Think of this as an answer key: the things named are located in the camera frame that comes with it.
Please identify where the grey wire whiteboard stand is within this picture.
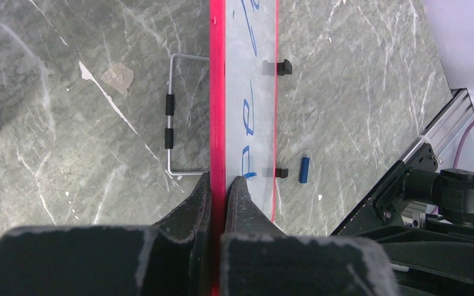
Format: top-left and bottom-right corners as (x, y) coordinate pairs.
(164, 53), (209, 177)

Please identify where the blue marker cap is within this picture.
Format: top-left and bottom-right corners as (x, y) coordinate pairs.
(299, 157), (310, 184)

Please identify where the beige tape scrap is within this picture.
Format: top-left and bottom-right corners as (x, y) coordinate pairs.
(100, 62), (135, 97)

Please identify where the pink-framed whiteboard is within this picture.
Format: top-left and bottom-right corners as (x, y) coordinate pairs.
(209, 1), (279, 295)

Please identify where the black whiteboard foot clip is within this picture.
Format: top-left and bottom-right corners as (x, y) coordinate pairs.
(275, 168), (289, 179)
(276, 59), (293, 76)

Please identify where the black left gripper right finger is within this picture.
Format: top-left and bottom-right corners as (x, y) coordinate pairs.
(220, 176), (399, 295)

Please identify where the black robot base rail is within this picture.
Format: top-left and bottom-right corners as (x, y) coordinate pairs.
(331, 140), (438, 236)

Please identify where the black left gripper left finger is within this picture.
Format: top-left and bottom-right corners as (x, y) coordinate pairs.
(0, 174), (212, 295)

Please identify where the aluminium extrusion rail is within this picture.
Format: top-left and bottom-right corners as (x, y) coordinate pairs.
(400, 88), (474, 167)

